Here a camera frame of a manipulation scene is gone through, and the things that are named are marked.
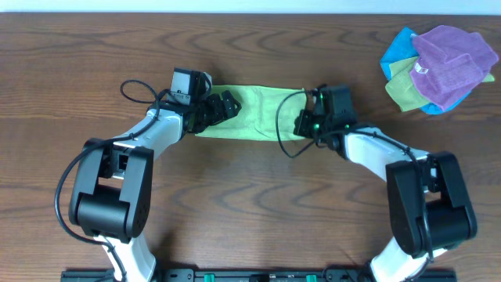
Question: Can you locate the light green microfiber cloth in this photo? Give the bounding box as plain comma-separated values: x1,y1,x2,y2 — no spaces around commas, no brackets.
198,85,306,142

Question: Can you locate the olive green microfiber cloth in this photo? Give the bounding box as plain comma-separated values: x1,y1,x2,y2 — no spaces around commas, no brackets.
389,54,499,110

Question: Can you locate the right black cable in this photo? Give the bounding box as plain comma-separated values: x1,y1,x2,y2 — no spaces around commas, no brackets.
275,89,434,267

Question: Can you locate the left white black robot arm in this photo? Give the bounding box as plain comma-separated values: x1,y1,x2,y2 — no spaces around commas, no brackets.
64,90,242,281

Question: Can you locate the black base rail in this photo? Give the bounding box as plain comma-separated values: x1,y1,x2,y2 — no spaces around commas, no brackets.
60,268,458,282

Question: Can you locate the left black cable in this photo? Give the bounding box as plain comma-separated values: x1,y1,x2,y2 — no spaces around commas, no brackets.
54,79,173,282

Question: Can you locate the blue microfiber cloth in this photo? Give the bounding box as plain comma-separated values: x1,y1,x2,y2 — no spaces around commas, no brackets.
380,27,470,115

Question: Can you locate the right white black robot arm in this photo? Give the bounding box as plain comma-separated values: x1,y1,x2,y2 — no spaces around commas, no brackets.
294,110,478,281

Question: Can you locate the purple microfiber cloth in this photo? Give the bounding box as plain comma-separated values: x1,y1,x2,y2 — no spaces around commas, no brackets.
409,25,499,111

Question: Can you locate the black cable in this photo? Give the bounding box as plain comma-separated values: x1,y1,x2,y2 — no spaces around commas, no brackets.
275,89,434,267
54,79,173,282

